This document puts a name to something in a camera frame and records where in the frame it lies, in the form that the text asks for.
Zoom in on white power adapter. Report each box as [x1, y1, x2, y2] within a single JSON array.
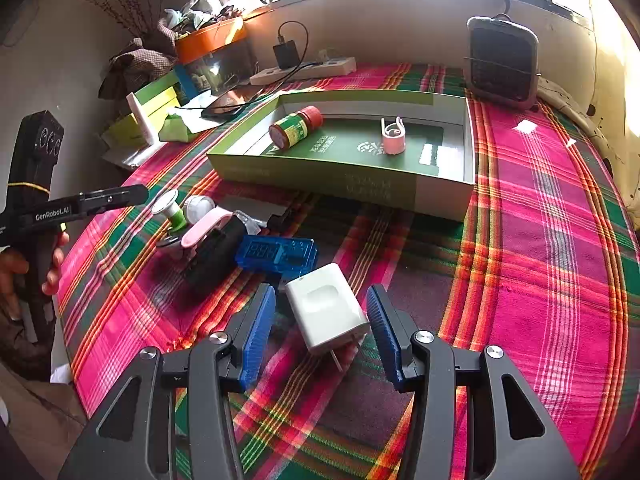
[[285, 262, 372, 373]]

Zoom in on person's left hand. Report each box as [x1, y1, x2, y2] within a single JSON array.
[[0, 231, 71, 322]]

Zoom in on brown checked cloth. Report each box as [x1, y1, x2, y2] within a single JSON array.
[[98, 35, 178, 101]]

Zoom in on yellow-green cardboard box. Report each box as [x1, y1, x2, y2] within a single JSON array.
[[102, 70, 183, 150]]

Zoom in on black smartphone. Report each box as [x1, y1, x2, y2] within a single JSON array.
[[200, 85, 266, 121]]

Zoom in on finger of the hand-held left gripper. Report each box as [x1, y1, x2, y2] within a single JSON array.
[[75, 184, 150, 213]]

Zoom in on green tissue packet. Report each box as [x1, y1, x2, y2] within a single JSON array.
[[159, 110, 201, 143]]

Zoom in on green cardboard box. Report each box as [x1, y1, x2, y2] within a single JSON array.
[[206, 89, 476, 222]]

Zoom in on black trimmer with clear cap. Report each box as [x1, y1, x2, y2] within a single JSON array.
[[180, 212, 268, 296]]

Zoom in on red cap jar green label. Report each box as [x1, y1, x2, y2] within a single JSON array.
[[268, 106, 324, 151]]

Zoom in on orange planter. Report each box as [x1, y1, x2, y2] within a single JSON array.
[[175, 16, 248, 65]]

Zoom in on pink plastic case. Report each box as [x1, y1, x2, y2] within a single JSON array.
[[180, 210, 234, 249]]

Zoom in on white paper sheet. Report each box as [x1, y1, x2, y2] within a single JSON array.
[[175, 102, 221, 136]]

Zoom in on green and white spool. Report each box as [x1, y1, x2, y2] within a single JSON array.
[[151, 189, 188, 231]]

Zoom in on white power strip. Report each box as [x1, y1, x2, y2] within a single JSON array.
[[249, 56, 358, 87]]

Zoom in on glass fish tank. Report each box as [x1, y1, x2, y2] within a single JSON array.
[[182, 40, 256, 96]]

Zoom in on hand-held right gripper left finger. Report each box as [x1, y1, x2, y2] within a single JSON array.
[[59, 284, 277, 480]]

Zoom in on plaid blanket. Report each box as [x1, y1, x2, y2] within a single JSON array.
[[55, 62, 640, 480]]

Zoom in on blue plastic case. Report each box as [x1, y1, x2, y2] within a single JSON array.
[[235, 234, 320, 281]]

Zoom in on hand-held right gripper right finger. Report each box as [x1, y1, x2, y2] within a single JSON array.
[[366, 284, 583, 480]]

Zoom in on black charger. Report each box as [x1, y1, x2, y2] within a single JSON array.
[[272, 42, 301, 71]]

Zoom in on grey fan heater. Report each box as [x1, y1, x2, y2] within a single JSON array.
[[462, 14, 543, 111]]

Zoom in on blue box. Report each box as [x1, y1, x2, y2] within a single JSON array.
[[175, 65, 201, 106]]

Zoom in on white standing box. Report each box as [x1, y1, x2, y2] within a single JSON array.
[[126, 92, 162, 147]]

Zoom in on cream heart print cloth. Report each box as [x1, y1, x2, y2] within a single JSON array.
[[537, 77, 640, 231]]

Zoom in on black charging cable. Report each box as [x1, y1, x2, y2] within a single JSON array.
[[200, 21, 326, 118]]

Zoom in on potted plants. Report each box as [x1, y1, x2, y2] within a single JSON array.
[[159, 0, 246, 36]]

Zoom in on white round cap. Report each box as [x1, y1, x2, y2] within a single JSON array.
[[183, 195, 217, 223]]

